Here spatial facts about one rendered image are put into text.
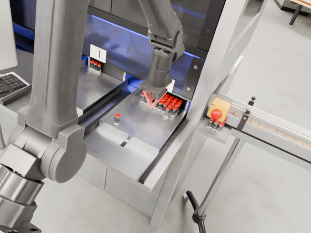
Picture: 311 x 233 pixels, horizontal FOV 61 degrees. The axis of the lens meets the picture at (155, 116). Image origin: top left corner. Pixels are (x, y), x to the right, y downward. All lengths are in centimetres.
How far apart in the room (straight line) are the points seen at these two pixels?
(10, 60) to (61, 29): 119
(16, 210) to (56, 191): 151
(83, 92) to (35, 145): 80
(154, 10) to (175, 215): 153
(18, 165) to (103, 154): 54
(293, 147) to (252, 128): 18
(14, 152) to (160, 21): 40
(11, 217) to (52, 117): 15
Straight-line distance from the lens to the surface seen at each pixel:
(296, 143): 127
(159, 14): 61
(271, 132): 125
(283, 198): 242
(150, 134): 106
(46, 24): 37
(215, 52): 100
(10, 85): 138
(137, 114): 114
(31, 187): 44
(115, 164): 93
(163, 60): 74
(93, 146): 98
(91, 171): 178
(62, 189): 195
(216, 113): 106
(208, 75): 104
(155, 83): 78
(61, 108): 41
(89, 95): 121
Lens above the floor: 158
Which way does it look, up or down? 37 degrees down
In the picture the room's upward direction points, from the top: 14 degrees clockwise
